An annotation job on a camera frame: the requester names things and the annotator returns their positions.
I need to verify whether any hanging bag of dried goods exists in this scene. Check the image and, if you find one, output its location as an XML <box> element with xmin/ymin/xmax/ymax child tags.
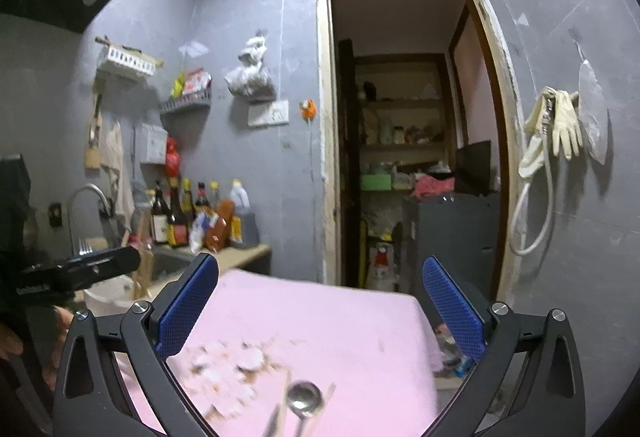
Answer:
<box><xmin>224</xmin><ymin>30</ymin><xmax>278</xmax><ymax>104</ymax></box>

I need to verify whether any steel faucet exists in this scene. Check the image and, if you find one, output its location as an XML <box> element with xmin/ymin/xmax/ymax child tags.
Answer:
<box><xmin>66</xmin><ymin>184</ymin><xmax>117</xmax><ymax>253</ymax></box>

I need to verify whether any dark bottle yellow label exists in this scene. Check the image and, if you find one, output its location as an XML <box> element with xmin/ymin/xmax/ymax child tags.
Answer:
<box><xmin>167</xmin><ymin>177</ymin><xmax>190</xmax><ymax>248</ymax></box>

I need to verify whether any hanging beige dish cloth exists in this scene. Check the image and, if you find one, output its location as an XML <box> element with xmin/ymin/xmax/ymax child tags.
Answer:
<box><xmin>100</xmin><ymin>121</ymin><xmax>125</xmax><ymax>173</ymax></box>

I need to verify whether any white hose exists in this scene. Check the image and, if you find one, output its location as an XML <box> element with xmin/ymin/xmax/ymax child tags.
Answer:
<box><xmin>509</xmin><ymin>137</ymin><xmax>556</xmax><ymax>257</ymax></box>

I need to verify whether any steel sink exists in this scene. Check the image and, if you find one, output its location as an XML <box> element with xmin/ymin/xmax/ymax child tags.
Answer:
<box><xmin>150</xmin><ymin>247</ymin><xmax>196</xmax><ymax>283</ymax></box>

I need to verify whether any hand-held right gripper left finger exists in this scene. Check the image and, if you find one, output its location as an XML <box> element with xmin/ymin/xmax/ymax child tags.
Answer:
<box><xmin>52</xmin><ymin>252</ymin><xmax>221</xmax><ymax>437</ymax></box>

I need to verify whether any hanging wooden cutting board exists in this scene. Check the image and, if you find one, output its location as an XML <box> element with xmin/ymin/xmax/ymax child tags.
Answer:
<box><xmin>84</xmin><ymin>110</ymin><xmax>103</xmax><ymax>170</ymax></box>

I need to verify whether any pink floral tablecloth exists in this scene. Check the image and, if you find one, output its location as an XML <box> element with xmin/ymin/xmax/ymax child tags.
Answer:
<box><xmin>112</xmin><ymin>269</ymin><xmax>446</xmax><ymax>437</ymax></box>

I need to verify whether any wooden shelf unit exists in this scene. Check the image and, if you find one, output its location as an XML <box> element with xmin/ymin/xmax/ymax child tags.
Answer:
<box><xmin>337</xmin><ymin>38</ymin><xmax>458</xmax><ymax>198</ymax></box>

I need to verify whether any green box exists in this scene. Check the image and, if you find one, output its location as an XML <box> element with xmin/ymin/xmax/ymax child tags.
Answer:
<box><xmin>360</xmin><ymin>174</ymin><xmax>393</xmax><ymax>192</ymax></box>

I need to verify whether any blue white plastic bag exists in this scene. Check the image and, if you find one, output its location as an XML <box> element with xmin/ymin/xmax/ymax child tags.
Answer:
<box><xmin>189</xmin><ymin>212</ymin><xmax>218</xmax><ymax>252</ymax></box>

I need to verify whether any red seasoning packet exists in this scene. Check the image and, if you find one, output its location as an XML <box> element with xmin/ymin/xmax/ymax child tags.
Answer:
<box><xmin>181</xmin><ymin>68</ymin><xmax>212</xmax><ymax>97</ymax></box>

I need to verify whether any cream rubber glove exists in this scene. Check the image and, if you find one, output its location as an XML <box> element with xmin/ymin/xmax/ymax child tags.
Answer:
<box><xmin>552</xmin><ymin>90</ymin><xmax>583</xmax><ymax>161</ymax></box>
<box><xmin>517</xmin><ymin>86</ymin><xmax>558</xmax><ymax>179</ymax></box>

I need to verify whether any white perforated wall box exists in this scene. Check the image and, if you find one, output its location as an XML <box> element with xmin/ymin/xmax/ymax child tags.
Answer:
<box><xmin>137</xmin><ymin>123</ymin><xmax>169</xmax><ymax>165</ymax></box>

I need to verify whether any dark bottle white label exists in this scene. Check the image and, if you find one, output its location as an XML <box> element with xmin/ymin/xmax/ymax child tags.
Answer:
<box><xmin>150</xmin><ymin>180</ymin><xmax>171</xmax><ymax>245</ymax></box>

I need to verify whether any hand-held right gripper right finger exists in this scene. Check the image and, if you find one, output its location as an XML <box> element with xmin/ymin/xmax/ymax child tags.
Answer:
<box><xmin>421</xmin><ymin>255</ymin><xmax>586</xmax><ymax>437</ymax></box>

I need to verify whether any red plastic bag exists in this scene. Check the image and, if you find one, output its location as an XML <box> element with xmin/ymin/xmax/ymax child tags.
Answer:
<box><xmin>165</xmin><ymin>137</ymin><xmax>182</xmax><ymax>178</ymax></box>

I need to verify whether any white wall switch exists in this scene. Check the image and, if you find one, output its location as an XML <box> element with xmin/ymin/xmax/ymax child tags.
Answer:
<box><xmin>247</xmin><ymin>103</ymin><xmax>271</xmax><ymax>128</ymax></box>

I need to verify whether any plastic oil jug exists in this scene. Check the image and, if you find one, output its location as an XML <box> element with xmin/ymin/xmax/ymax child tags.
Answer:
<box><xmin>229</xmin><ymin>180</ymin><xmax>258</xmax><ymax>248</ymax></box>

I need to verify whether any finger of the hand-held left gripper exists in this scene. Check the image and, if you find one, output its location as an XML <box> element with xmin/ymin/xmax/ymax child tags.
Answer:
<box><xmin>57</xmin><ymin>245</ymin><xmax>142</xmax><ymax>290</ymax></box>

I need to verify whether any wooden door frame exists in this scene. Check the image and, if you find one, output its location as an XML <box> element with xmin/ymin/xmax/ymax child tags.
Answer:
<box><xmin>315</xmin><ymin>0</ymin><xmax>523</xmax><ymax>313</ymax></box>

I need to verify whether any orange snack bag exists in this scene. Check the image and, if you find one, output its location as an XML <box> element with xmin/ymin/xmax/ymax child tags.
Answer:
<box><xmin>205</xmin><ymin>200</ymin><xmax>236</xmax><ymax>253</ymax></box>

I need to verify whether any metal spoon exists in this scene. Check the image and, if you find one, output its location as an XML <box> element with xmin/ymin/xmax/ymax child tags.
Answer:
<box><xmin>286</xmin><ymin>381</ymin><xmax>325</xmax><ymax>437</ymax></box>

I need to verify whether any grey cabinet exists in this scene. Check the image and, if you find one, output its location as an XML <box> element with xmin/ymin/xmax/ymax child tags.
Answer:
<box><xmin>402</xmin><ymin>192</ymin><xmax>501</xmax><ymax>298</ymax></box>

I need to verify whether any person's left hand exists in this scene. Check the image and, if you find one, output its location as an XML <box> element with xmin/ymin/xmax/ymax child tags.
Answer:
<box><xmin>0</xmin><ymin>306</ymin><xmax>72</xmax><ymax>390</ymax></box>

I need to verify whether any black monitor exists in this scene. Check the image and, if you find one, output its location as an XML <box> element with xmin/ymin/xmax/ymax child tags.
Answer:
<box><xmin>456</xmin><ymin>140</ymin><xmax>493</xmax><ymax>195</ymax></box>

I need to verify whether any white slotted wall basket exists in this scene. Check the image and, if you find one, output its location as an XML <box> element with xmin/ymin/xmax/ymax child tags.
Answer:
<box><xmin>96</xmin><ymin>43</ymin><xmax>157</xmax><ymax>80</ymax></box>

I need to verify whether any grey wall shelf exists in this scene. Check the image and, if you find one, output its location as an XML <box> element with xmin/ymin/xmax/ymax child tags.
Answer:
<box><xmin>159</xmin><ymin>92</ymin><xmax>213</xmax><ymax>115</ymax></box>

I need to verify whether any worn beige rag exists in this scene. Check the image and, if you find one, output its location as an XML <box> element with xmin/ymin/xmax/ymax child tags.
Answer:
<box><xmin>112</xmin><ymin>167</ymin><xmax>137</xmax><ymax>223</ymax></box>

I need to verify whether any red cloth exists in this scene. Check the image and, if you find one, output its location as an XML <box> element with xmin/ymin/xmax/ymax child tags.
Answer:
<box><xmin>411</xmin><ymin>174</ymin><xmax>456</xmax><ymax>199</ymax></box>

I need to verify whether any hanging clear plastic bag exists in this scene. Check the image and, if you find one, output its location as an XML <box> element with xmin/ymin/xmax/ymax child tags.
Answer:
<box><xmin>577</xmin><ymin>60</ymin><xmax>612</xmax><ymax>163</ymax></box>

